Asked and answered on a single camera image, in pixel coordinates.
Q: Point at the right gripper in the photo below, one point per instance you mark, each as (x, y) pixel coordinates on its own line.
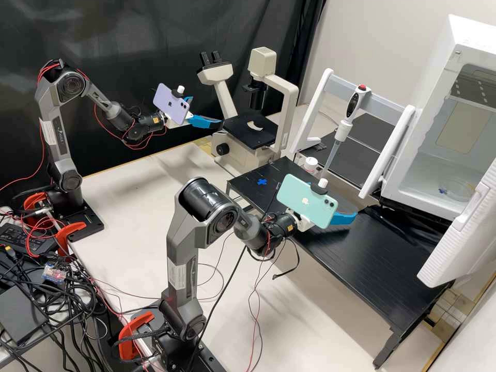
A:
(302, 224)

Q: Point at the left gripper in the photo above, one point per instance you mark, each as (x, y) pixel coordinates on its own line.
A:
(188, 116)

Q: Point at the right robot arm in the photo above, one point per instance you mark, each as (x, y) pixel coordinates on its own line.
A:
(193, 228)

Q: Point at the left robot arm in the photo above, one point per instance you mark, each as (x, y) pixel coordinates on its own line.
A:
(50, 116)

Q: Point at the cream microscope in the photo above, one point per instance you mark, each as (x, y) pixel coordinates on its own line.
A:
(236, 155)

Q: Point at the petri dish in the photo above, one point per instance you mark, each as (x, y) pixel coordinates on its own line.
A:
(459, 190)

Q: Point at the white-capped bottle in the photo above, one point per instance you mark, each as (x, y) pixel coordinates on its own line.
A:
(310, 164)

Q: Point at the black platform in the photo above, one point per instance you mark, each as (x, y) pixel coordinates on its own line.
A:
(252, 182)
(360, 155)
(372, 263)

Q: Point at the white pipette stand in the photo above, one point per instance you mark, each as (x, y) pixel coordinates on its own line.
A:
(391, 151)

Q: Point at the pipette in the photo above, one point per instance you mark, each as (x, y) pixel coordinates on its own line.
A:
(353, 104)

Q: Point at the white incubator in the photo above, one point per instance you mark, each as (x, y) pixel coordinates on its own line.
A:
(430, 116)

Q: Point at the incubator door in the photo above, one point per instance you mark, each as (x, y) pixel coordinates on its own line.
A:
(457, 240)

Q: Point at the red clamp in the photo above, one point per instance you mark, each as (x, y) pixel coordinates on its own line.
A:
(30, 201)
(129, 333)
(71, 228)

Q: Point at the black power adapter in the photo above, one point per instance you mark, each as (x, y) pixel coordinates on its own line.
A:
(19, 238)

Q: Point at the flat black box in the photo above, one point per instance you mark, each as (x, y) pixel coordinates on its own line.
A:
(19, 314)

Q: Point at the right wrist camera phone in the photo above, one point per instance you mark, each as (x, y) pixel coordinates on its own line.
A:
(306, 203)

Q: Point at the wrist camera phone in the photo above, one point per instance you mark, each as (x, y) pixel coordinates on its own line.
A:
(306, 203)
(170, 104)

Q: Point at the left wrist camera phone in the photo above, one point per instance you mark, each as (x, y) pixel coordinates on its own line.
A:
(170, 104)

